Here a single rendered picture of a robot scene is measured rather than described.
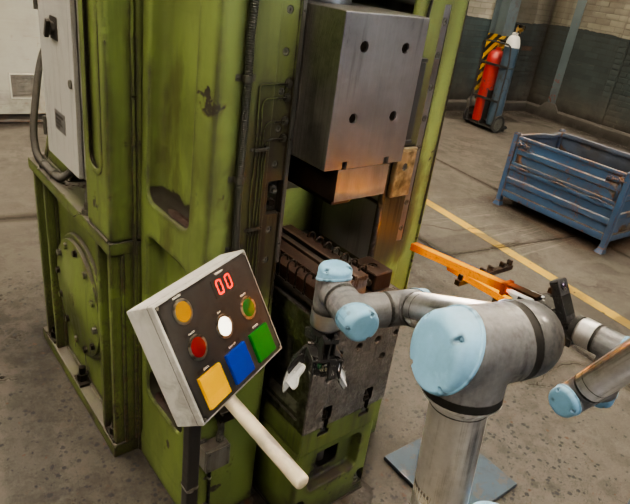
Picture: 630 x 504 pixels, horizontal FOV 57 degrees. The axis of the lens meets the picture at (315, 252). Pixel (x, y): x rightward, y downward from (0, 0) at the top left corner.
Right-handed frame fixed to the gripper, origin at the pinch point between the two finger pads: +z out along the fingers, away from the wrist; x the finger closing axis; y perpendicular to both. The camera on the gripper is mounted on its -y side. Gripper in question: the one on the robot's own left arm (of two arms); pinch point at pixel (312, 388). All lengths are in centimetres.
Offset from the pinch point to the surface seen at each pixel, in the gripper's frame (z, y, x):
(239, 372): -6.3, 0.3, -18.3
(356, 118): -57, -39, 14
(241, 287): -19.9, -14.9, -17.0
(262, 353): -5.8, -7.1, -11.8
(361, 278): -5, -45, 26
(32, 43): 13, -547, -158
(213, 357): -11.7, 1.5, -24.6
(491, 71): 12, -676, 429
